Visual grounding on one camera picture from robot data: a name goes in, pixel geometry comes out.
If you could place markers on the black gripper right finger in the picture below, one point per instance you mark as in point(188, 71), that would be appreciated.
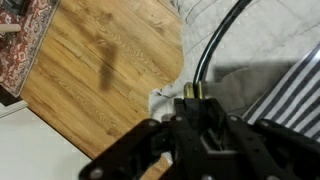
point(266, 146)

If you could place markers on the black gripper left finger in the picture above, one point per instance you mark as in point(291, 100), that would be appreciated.
point(153, 146)

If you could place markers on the striped white grey cloth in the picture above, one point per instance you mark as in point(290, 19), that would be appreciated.
point(293, 100)

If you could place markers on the beige quilted blanket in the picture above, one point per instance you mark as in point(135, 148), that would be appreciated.
point(260, 40)

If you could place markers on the white door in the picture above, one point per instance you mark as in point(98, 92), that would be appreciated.
point(30, 146)

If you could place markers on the patterned rug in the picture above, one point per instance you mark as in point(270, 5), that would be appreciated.
point(20, 43)

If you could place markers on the light wooden furniture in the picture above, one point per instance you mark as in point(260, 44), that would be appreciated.
point(10, 28)

